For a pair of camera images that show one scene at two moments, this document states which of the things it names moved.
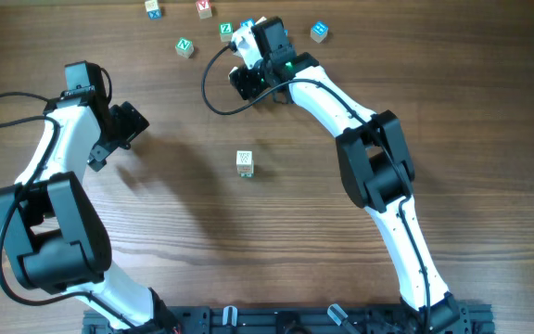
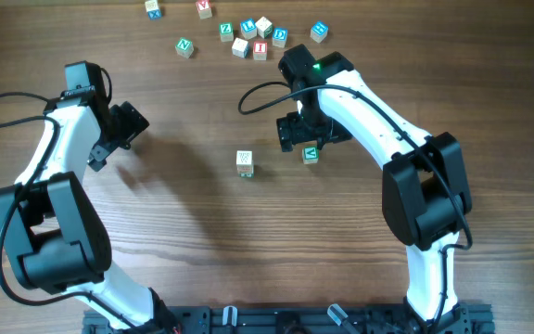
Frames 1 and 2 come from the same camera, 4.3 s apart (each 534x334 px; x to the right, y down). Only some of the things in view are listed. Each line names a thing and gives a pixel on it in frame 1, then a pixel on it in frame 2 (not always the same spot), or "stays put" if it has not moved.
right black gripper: (242, 83) to (291, 134)
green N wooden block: (184, 47) stays put
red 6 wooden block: (246, 169) stays put
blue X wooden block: (153, 10) stays put
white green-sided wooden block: (235, 68) to (311, 155)
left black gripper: (133, 122) stays put
